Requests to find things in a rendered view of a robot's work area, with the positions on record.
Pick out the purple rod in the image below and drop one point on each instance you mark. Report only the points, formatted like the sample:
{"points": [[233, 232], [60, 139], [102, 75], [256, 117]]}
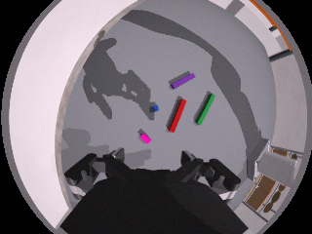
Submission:
{"points": [[183, 80]]}

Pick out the dark red rod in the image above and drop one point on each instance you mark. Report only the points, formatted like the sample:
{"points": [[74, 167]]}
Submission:
{"points": [[177, 115]]}

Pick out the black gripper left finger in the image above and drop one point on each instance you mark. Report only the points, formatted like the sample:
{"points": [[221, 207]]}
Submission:
{"points": [[83, 174]]}

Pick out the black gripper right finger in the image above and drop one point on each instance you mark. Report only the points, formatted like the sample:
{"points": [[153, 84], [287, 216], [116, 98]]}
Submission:
{"points": [[220, 178]]}

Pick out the green rod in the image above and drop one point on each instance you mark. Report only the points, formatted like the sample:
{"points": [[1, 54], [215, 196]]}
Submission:
{"points": [[205, 109]]}

